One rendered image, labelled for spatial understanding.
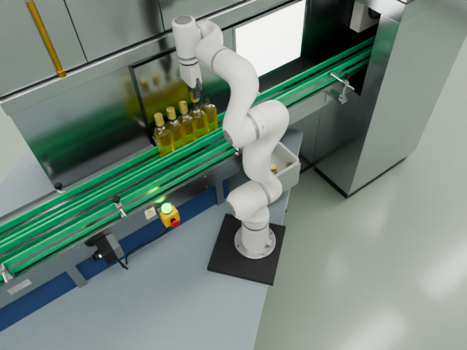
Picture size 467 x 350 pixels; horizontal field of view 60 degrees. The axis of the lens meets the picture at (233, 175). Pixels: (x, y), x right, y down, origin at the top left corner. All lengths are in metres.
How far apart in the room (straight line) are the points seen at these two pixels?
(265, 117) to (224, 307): 0.88
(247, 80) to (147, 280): 1.06
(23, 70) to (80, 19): 0.25
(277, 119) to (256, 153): 0.15
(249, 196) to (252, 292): 0.48
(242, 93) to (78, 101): 0.71
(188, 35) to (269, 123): 0.46
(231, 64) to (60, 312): 1.28
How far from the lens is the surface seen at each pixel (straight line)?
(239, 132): 1.23
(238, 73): 1.24
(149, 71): 1.71
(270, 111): 1.29
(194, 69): 1.59
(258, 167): 1.40
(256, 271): 1.85
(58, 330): 1.95
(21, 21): 1.50
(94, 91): 1.69
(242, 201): 1.53
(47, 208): 1.81
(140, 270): 1.94
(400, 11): 2.09
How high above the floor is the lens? 2.43
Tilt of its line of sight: 51 degrees down
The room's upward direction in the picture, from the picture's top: 4 degrees counter-clockwise
